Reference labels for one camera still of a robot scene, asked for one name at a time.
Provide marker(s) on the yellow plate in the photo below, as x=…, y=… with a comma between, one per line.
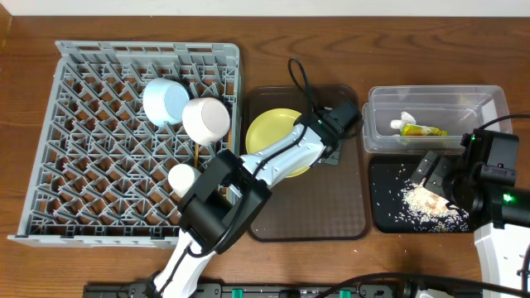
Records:
x=269, y=130

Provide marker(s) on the green yellow snack wrapper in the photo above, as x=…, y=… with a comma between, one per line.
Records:
x=414, y=130

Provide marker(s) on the brown serving tray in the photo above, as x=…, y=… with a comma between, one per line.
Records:
x=327, y=202

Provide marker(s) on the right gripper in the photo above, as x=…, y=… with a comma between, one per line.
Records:
x=444, y=180

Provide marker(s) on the cream white cup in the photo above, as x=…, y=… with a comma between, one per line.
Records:
x=181, y=177

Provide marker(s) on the grey plastic dish rack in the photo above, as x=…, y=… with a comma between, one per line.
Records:
x=100, y=173

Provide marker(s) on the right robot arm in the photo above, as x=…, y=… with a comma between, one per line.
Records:
x=498, y=212

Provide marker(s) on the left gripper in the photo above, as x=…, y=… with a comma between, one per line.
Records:
x=331, y=151

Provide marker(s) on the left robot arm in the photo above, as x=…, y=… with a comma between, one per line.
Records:
x=218, y=205

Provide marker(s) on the black tray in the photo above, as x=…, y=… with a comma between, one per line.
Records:
x=385, y=198

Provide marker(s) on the light blue bowl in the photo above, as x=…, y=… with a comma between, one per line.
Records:
x=164, y=100

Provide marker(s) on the clear plastic bin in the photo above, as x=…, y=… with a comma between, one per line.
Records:
x=456, y=109

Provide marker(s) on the white bowl with food residue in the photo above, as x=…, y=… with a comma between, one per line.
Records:
x=206, y=120

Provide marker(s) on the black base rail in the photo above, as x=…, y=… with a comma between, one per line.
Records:
x=213, y=290

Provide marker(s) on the wooden chopstick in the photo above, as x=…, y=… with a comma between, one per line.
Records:
x=229, y=142
x=196, y=158

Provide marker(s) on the spilled rice food pile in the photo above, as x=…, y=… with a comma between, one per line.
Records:
x=430, y=207

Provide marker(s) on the white tissue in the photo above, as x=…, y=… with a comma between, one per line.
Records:
x=406, y=118

